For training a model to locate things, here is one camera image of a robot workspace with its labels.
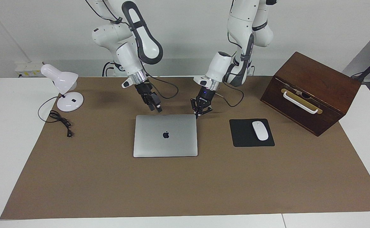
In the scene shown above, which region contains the silver laptop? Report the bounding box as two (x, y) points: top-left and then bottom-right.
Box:
(133, 114), (198, 158)

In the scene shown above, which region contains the black mouse pad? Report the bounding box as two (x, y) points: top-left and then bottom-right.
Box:
(229, 119), (275, 147)

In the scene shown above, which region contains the white computer mouse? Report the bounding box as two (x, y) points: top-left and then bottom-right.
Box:
(252, 121), (269, 141)

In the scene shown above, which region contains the brown table mat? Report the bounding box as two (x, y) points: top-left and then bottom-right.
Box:
(0, 76), (370, 220)

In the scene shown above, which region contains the white desk lamp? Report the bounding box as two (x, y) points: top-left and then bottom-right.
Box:
(41, 64), (85, 112)

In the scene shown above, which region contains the dark wooden box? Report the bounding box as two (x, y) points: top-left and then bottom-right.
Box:
(260, 52), (361, 137)

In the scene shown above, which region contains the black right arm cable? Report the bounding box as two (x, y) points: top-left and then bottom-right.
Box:
(85, 0), (179, 99)

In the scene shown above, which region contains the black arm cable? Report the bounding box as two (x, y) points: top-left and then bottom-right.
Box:
(221, 79), (245, 107)
(85, 0), (179, 99)

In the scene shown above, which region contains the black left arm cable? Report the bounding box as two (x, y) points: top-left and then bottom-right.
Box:
(221, 79), (245, 107)

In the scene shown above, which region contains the black right base cable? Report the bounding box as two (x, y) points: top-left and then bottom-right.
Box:
(102, 62), (115, 77)

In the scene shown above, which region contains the black lamp power cable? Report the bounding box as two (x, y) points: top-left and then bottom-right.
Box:
(38, 96), (74, 138)

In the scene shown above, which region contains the white box handle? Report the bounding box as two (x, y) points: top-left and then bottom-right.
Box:
(282, 91), (319, 114)

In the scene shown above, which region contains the white wall power strip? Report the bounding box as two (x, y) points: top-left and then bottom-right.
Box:
(16, 62), (44, 78)

